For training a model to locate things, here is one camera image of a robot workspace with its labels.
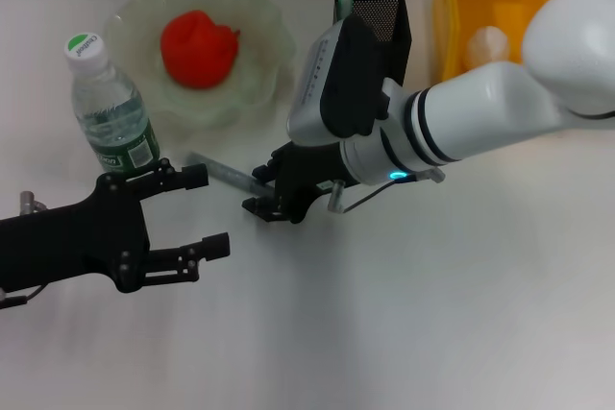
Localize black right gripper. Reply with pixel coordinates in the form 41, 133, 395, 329
118, 139, 360, 286

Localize grey glitter pen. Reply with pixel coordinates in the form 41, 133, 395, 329
187, 151, 276, 196

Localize pale green glass plate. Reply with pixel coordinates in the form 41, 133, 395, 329
103, 0, 298, 132

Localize black mesh pen holder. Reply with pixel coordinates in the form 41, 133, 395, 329
332, 0, 414, 94

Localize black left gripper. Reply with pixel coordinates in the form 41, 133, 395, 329
0, 171, 152, 294

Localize white paper ball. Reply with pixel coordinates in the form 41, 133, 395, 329
461, 25, 511, 71

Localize clear green-label water bottle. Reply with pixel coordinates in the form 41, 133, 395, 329
63, 33, 163, 177

